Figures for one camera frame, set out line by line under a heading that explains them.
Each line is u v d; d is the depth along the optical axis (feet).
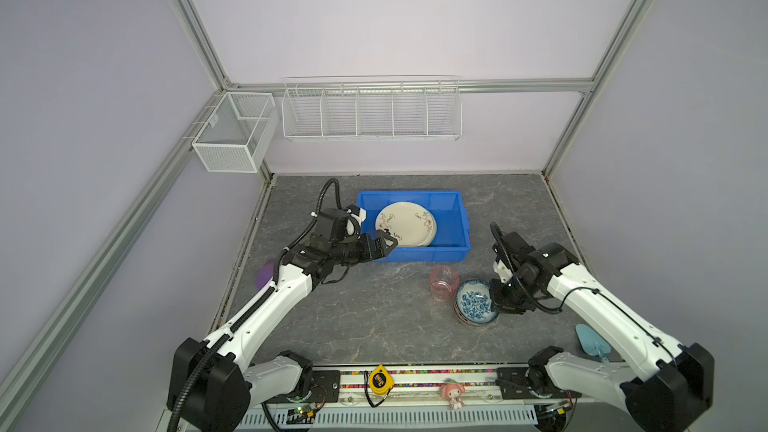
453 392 2.32
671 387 1.23
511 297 2.16
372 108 3.25
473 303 2.63
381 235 2.28
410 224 3.36
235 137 3.19
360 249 2.27
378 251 2.24
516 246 2.04
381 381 2.40
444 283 2.98
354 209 2.46
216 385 1.26
